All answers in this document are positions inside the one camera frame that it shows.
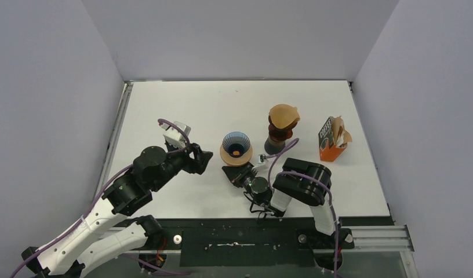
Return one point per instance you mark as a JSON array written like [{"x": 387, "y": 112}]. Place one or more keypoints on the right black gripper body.
[{"x": 246, "y": 178}]

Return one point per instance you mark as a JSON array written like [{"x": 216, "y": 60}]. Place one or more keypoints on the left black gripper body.
[{"x": 193, "y": 158}]

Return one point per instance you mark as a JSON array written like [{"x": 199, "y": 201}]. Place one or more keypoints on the round wooden ring stand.
[{"x": 230, "y": 161}]

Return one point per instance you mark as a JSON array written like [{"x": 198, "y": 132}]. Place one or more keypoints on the amber plastic coffee dripper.
[{"x": 280, "y": 135}]

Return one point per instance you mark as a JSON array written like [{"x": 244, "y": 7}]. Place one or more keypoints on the brown paper coffee filter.
[{"x": 282, "y": 116}]

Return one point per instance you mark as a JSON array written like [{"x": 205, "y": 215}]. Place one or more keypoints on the orange coffee filter box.
[{"x": 333, "y": 139}]

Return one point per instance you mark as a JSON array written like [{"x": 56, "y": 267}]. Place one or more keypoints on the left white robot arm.
[{"x": 81, "y": 248}]

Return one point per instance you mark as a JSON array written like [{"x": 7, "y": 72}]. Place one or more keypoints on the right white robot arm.
[{"x": 306, "y": 182}]

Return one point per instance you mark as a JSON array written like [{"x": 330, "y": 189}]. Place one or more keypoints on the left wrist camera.
[{"x": 174, "y": 140}]

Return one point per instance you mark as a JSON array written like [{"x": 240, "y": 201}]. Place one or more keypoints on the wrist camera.
[
  {"x": 262, "y": 163},
  {"x": 174, "y": 140}
]

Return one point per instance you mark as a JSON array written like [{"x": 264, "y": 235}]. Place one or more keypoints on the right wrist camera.
[{"x": 262, "y": 163}]

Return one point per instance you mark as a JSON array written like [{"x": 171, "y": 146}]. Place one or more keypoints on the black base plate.
[{"x": 248, "y": 242}]

